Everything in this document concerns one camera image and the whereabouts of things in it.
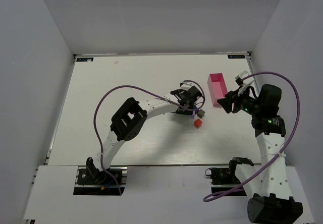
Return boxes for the olive grey cube block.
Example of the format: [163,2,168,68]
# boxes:
[197,109,205,118]

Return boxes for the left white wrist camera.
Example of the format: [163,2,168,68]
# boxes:
[180,82,194,90]

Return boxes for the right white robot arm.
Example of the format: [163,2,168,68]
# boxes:
[218,84,303,223]

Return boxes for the purple cable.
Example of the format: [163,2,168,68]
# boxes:
[93,80,206,196]
[203,71,301,203]

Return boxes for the left blue logo sticker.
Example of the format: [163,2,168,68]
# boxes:
[76,58,94,62]

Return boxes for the pink plastic box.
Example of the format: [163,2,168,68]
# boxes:
[207,73,228,106]

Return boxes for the right blue logo sticker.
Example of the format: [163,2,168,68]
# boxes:
[228,54,245,59]

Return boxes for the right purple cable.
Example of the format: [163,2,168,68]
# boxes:
[203,71,301,203]

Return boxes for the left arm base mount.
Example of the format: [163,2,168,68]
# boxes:
[73,157,126,196]

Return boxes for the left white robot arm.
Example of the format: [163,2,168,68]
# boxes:
[86,81,205,176]

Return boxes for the blue logo sticker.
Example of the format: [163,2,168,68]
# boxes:
[76,58,94,62]
[228,54,245,59]

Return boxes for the red cube block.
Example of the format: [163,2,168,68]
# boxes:
[194,119,203,128]

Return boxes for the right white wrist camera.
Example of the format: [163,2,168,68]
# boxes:
[235,71,254,96]

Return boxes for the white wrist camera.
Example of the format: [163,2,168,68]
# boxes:
[180,82,194,90]
[235,71,254,96]

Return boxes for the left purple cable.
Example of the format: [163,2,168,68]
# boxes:
[93,80,206,196]

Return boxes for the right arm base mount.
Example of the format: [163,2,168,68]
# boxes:
[204,157,254,193]

